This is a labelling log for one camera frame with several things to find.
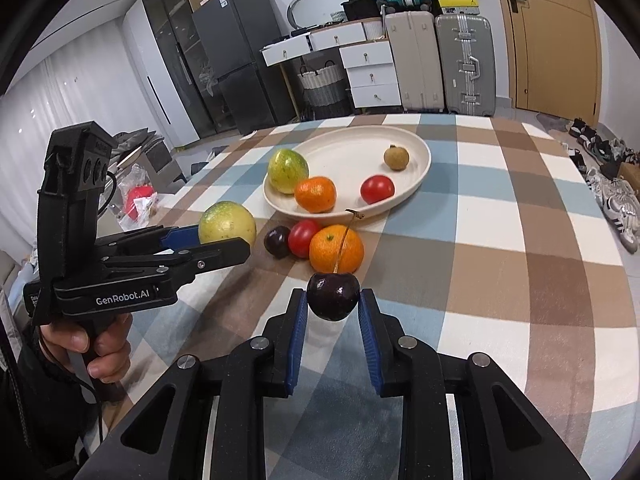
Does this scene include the red tomato behind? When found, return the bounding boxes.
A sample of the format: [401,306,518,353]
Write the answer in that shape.
[288,219,321,260]

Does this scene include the brown longan fruit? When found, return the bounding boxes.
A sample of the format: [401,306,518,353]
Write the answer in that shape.
[383,145,410,171]

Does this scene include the left hand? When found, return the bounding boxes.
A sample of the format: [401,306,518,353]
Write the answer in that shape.
[40,313,132,384]

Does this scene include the black refrigerator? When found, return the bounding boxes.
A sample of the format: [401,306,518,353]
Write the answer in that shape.
[192,0,295,134]

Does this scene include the red white plastic bag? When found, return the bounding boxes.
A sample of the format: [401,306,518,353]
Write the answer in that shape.
[118,164,157,231]

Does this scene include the white drawer cabinet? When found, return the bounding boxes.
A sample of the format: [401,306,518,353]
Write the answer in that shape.
[262,18,401,108]

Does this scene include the white sneakers on floor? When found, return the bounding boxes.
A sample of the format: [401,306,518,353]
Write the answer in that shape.
[585,167,639,254]

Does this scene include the wooden door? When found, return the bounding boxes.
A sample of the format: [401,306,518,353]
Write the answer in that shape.
[499,0,602,127]

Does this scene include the beige suitcase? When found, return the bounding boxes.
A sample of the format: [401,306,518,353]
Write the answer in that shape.
[385,11,445,112]

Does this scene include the yellow green passion fruit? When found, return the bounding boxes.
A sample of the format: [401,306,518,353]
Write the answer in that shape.
[267,148,309,195]

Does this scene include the woven laundry basket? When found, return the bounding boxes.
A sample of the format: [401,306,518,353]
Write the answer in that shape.
[297,60,352,120]

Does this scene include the checkered tablecloth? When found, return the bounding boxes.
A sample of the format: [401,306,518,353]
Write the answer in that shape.
[103,114,639,479]

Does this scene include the silver suitcase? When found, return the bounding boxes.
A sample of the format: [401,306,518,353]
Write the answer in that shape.
[435,14,496,117]

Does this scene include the red tomato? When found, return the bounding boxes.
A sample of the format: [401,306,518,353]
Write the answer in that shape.
[288,219,321,260]
[360,174,395,205]

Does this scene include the orange mandarin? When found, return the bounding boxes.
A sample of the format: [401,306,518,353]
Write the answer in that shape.
[309,224,364,273]
[294,177,337,214]

